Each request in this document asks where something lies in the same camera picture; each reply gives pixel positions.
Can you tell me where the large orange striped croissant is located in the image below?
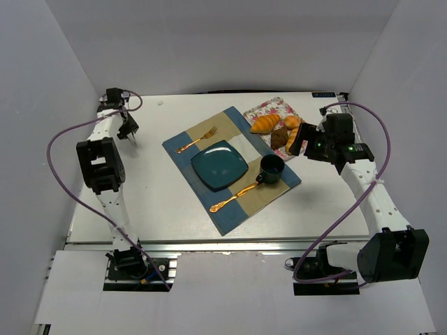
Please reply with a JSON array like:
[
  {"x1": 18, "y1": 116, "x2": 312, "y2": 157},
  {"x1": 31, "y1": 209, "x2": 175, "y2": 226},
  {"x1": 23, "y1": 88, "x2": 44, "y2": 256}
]
[{"x1": 250, "y1": 114, "x2": 281, "y2": 135}]

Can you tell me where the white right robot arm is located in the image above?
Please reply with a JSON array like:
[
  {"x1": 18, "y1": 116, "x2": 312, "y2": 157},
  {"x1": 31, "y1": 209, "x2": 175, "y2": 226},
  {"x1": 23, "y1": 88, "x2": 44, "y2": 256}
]
[{"x1": 290, "y1": 114, "x2": 429, "y2": 284}]

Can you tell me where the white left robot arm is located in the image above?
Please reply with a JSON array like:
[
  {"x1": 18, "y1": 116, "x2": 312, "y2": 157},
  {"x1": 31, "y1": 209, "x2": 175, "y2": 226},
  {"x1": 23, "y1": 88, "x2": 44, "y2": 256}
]
[{"x1": 76, "y1": 88, "x2": 148, "y2": 279}]

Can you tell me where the small orange striped croissant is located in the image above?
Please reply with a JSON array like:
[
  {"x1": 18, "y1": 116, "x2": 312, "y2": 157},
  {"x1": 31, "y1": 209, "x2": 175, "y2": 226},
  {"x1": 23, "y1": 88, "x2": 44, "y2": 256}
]
[{"x1": 285, "y1": 128, "x2": 299, "y2": 156}]

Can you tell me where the round orange bun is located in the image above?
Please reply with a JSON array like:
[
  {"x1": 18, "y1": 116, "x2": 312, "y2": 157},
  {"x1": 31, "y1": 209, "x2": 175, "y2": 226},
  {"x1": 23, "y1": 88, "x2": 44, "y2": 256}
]
[{"x1": 284, "y1": 115, "x2": 302, "y2": 131}]

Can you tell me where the chocolate croissant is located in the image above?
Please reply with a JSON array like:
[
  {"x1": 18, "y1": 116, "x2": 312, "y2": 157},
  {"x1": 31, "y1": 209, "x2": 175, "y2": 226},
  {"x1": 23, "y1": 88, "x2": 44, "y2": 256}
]
[{"x1": 270, "y1": 126, "x2": 288, "y2": 150}]

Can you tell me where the blue label sticker right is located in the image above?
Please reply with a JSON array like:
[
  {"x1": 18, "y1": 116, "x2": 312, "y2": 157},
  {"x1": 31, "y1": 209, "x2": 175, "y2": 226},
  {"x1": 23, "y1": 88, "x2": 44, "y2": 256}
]
[{"x1": 312, "y1": 91, "x2": 337, "y2": 98}]

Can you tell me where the dark green mug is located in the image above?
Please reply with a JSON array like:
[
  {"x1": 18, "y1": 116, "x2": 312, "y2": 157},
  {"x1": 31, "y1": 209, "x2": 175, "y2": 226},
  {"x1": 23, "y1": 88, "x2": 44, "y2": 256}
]
[{"x1": 256, "y1": 154, "x2": 285, "y2": 185}]

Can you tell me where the floral rectangular tray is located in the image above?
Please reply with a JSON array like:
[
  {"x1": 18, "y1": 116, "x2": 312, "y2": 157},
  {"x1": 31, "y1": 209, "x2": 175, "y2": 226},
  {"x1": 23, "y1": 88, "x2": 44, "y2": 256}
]
[{"x1": 243, "y1": 97, "x2": 304, "y2": 161}]

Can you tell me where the blue beige patchwork placemat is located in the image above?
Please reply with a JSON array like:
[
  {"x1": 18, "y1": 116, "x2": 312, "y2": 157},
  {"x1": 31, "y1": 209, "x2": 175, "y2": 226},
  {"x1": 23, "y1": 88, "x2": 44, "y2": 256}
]
[{"x1": 162, "y1": 107, "x2": 301, "y2": 236}]

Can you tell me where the gold fork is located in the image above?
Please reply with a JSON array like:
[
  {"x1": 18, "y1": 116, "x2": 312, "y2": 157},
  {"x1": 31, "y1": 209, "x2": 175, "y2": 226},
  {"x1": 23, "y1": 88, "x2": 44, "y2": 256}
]
[{"x1": 175, "y1": 126, "x2": 217, "y2": 154}]

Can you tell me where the teal square plate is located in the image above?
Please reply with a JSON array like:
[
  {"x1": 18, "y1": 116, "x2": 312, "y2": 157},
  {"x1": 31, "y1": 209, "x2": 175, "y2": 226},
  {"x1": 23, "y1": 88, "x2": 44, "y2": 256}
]
[{"x1": 191, "y1": 140, "x2": 249, "y2": 192}]

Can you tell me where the gold spoon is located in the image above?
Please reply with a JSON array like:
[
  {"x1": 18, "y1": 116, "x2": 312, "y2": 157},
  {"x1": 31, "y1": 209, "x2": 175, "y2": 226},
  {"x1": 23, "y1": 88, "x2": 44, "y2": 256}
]
[{"x1": 209, "y1": 182, "x2": 259, "y2": 213}]

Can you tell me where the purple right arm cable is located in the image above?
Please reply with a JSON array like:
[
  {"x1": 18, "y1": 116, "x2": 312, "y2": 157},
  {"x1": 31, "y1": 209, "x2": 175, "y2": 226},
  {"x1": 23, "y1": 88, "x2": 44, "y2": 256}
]
[{"x1": 292, "y1": 101, "x2": 390, "y2": 289}]

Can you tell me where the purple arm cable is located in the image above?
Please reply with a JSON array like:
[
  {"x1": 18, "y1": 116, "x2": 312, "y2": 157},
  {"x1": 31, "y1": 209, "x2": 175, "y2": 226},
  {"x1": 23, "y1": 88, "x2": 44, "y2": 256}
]
[
  {"x1": 292, "y1": 101, "x2": 390, "y2": 289},
  {"x1": 47, "y1": 89, "x2": 174, "y2": 291}
]

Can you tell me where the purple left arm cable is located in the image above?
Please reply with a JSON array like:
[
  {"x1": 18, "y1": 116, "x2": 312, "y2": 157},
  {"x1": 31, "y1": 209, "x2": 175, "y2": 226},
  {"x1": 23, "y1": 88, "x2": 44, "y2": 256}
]
[{"x1": 47, "y1": 89, "x2": 174, "y2": 291}]

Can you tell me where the aluminium table frame rail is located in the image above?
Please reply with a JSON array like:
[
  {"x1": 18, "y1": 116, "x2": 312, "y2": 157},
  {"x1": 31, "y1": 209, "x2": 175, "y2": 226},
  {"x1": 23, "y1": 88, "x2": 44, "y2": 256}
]
[{"x1": 64, "y1": 237, "x2": 368, "y2": 255}]

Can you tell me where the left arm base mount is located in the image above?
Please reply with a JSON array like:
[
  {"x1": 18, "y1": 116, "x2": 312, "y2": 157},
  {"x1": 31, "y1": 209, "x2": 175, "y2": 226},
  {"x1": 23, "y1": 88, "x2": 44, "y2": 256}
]
[{"x1": 103, "y1": 247, "x2": 175, "y2": 292}]

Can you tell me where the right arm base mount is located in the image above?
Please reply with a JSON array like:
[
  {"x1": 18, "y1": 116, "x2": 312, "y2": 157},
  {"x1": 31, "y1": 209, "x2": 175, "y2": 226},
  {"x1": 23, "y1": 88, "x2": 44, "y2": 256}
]
[{"x1": 293, "y1": 241, "x2": 360, "y2": 297}]

